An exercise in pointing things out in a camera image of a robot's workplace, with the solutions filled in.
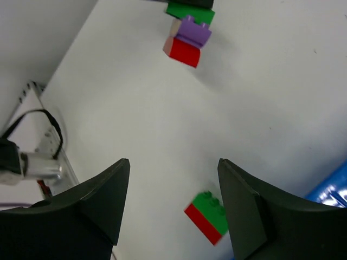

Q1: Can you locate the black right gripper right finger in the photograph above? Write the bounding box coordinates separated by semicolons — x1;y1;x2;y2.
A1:
217;159;346;259

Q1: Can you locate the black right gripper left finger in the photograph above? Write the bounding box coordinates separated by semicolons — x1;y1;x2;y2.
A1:
1;159;130;259

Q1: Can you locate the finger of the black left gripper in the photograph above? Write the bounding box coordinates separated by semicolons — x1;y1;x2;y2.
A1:
169;0;214;8

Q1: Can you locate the green lego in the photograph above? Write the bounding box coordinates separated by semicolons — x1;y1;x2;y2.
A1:
165;2;215;25

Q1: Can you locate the purple lego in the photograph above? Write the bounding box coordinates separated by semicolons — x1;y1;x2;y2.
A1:
170;15;212;49

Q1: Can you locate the red lego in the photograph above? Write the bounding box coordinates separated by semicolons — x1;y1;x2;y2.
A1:
163;36;201;68

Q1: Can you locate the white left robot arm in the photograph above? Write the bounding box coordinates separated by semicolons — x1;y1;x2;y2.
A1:
1;1;215;185

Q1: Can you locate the red bottom lego brick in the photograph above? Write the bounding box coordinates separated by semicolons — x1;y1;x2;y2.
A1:
184;203;222;246

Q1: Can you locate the green top lego brick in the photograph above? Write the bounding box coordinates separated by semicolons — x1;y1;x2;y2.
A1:
192;191;228;236

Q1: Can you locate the blue compartment bin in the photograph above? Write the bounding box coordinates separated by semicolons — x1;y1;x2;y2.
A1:
305;161;346;208

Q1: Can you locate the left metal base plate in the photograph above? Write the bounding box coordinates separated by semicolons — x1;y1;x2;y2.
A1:
35;124;81;198

